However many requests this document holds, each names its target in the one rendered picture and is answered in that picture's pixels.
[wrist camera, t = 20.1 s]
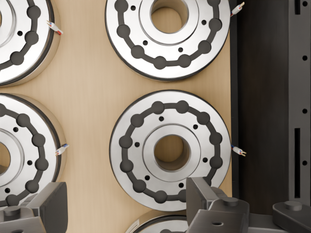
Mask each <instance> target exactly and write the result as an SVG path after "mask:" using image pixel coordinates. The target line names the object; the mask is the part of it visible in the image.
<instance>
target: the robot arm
mask: <svg viewBox="0 0 311 233"><path fill-rule="evenodd" d="M186 212H187V224H188V227H189V228H188V229H187V231H186V233H311V207H310V206H308V205H305V204H302V203H300V202H296V201H286V202H279V203H276V204H274V205H273V215H259V214H253V213H250V212H249V203H247V202H246V201H243V200H239V199H237V198H234V197H228V196H227V195H226V194H225V193H224V192H223V191H222V190H221V189H219V188H217V187H214V186H209V185H208V183H207V182H206V181H205V180H204V179H203V178H202V177H187V178H186ZM67 228H68V196H67V185H66V182H49V183H48V184H47V185H46V186H45V187H44V188H43V189H42V190H41V191H40V192H39V193H36V194H34V195H32V196H29V197H27V198H26V199H25V200H24V202H22V203H21V205H19V206H10V207H7V208H4V209H2V210H0V233H66V231H67Z"/></svg>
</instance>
